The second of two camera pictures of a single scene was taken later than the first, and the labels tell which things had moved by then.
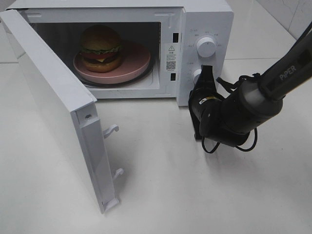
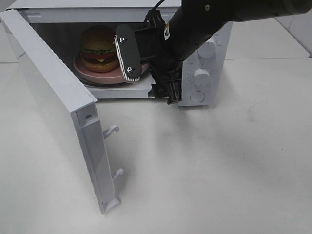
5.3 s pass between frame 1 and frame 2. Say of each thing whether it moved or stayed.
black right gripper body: moved
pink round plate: stayed
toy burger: stayed
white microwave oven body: stayed
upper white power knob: stayed
